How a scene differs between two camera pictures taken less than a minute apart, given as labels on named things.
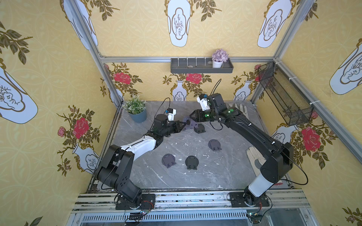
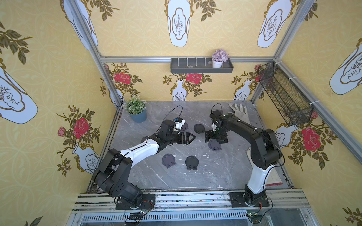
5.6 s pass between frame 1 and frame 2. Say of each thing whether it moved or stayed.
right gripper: moved
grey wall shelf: stayed
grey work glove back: stayed
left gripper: moved
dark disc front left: stayed
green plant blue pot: stayed
